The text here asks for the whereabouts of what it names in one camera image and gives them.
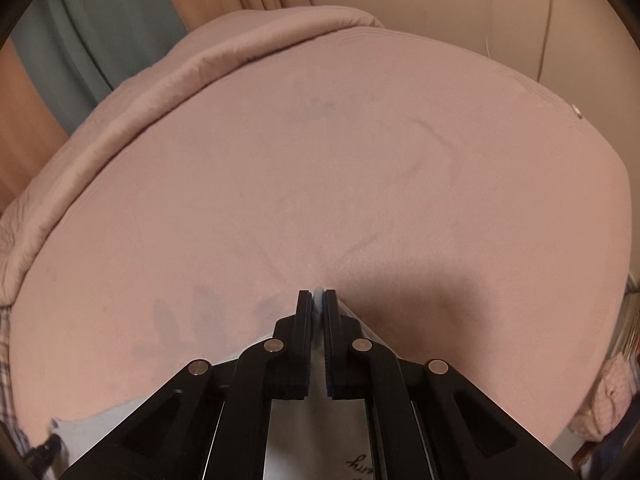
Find light blue strawberry pants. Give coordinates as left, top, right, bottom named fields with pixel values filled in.
left=58, top=289, right=373, bottom=479

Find pink folded quilt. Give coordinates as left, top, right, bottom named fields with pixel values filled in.
left=1, top=6, right=382, bottom=307

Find pink knitted item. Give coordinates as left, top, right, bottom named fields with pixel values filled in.
left=568, top=352, right=634, bottom=442

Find pink curtain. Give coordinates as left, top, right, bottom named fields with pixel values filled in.
left=1, top=0, right=311, bottom=206

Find white power cable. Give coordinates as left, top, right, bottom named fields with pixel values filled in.
left=482, top=0, right=558, bottom=84

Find plaid pillow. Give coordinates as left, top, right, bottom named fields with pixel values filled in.
left=0, top=307, right=30, bottom=456

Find teal curtain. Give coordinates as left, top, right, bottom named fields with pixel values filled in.
left=11, top=0, right=186, bottom=134

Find pink bed sheet mattress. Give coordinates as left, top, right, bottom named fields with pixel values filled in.
left=10, top=28, right=630, bottom=443

